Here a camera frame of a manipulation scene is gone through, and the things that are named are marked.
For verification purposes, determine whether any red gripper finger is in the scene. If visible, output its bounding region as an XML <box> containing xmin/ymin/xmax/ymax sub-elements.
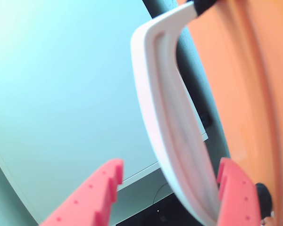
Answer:
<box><xmin>39</xmin><ymin>158</ymin><xmax>124</xmax><ymax>226</ymax></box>
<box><xmin>216</xmin><ymin>157</ymin><xmax>263</xmax><ymax>226</ymax></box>

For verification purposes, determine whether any orange plastic box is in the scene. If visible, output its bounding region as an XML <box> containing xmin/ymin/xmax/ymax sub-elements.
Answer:
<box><xmin>176</xmin><ymin>0</ymin><xmax>283</xmax><ymax>226</ymax></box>

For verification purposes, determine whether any white box handle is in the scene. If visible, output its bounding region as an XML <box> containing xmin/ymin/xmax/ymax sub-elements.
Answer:
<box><xmin>130</xmin><ymin>1</ymin><xmax>221</xmax><ymax>226</ymax></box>

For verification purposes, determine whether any black background device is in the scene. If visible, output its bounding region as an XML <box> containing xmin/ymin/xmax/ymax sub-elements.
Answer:
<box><xmin>115</xmin><ymin>194</ymin><xmax>205</xmax><ymax>226</ymax></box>

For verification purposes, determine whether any black handle hinge cap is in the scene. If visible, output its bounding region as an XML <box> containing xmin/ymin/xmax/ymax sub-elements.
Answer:
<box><xmin>254</xmin><ymin>182</ymin><xmax>274</xmax><ymax>218</ymax></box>

